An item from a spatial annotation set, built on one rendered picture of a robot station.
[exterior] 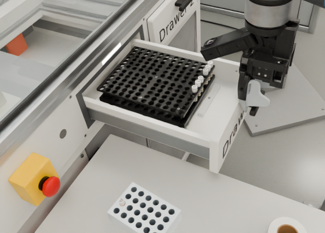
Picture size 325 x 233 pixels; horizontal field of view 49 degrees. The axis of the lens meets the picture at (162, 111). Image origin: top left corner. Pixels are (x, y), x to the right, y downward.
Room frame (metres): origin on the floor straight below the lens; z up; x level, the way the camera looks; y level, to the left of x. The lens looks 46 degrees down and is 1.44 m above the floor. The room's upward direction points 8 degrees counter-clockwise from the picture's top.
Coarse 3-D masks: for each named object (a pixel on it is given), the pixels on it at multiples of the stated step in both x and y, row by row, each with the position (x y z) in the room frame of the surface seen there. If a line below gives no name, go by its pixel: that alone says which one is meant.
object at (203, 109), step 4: (216, 84) 0.64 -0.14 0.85; (212, 88) 0.62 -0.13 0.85; (216, 88) 0.62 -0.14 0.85; (212, 92) 0.61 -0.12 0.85; (216, 92) 0.61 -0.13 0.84; (208, 96) 0.60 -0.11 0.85; (212, 96) 0.60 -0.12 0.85; (208, 100) 0.59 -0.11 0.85; (212, 100) 0.59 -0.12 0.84; (204, 104) 0.57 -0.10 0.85; (208, 104) 0.57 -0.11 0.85; (200, 108) 0.56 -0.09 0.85; (204, 108) 0.56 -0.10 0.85; (200, 112) 0.55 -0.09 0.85; (204, 112) 0.55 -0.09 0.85; (200, 116) 0.55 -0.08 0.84
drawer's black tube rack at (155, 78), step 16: (144, 48) 0.75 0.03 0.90; (128, 64) 0.69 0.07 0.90; (144, 64) 0.68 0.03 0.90; (160, 64) 0.68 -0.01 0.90; (176, 64) 0.67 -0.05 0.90; (192, 64) 0.66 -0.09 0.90; (112, 80) 0.64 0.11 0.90; (128, 80) 0.63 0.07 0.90; (144, 80) 0.63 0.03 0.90; (160, 80) 0.62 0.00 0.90; (176, 80) 0.65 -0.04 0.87; (192, 80) 0.64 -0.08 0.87; (112, 96) 0.62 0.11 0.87; (128, 96) 0.62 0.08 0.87; (144, 96) 0.57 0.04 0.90; (160, 96) 0.57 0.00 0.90; (176, 96) 0.56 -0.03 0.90; (144, 112) 0.55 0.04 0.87; (160, 112) 0.54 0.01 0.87; (192, 112) 0.54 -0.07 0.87
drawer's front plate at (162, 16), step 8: (168, 0) 0.92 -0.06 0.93; (176, 0) 0.95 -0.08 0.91; (192, 0) 1.05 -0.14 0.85; (160, 8) 0.89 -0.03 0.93; (168, 8) 0.91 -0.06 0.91; (176, 8) 0.95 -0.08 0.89; (192, 8) 1.04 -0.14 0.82; (152, 16) 0.85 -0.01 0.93; (160, 16) 0.87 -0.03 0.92; (168, 16) 0.90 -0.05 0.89; (184, 16) 0.99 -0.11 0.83; (152, 24) 0.83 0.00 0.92; (160, 24) 0.86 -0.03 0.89; (176, 24) 0.94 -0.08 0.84; (152, 32) 0.83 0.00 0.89; (168, 32) 0.90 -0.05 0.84; (152, 40) 0.83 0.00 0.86; (160, 40) 0.85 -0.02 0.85
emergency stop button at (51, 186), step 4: (52, 176) 0.40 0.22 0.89; (48, 180) 0.39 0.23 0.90; (52, 180) 0.39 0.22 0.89; (56, 180) 0.39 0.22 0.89; (44, 184) 0.38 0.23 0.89; (48, 184) 0.38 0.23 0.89; (52, 184) 0.38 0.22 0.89; (56, 184) 0.38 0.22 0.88; (44, 188) 0.37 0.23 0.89; (48, 188) 0.37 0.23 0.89; (52, 188) 0.38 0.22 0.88; (56, 188) 0.38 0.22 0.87; (44, 192) 0.37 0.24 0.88; (48, 192) 0.37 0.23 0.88; (52, 192) 0.37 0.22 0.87; (56, 192) 0.38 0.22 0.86; (48, 196) 0.37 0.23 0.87
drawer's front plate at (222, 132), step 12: (228, 108) 0.48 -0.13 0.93; (240, 108) 0.51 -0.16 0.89; (228, 120) 0.44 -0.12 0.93; (240, 120) 0.51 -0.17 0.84; (216, 132) 0.42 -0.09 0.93; (228, 132) 0.45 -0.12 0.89; (216, 144) 0.40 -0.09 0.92; (228, 144) 0.45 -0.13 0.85; (216, 156) 0.40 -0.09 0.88; (216, 168) 0.40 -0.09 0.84
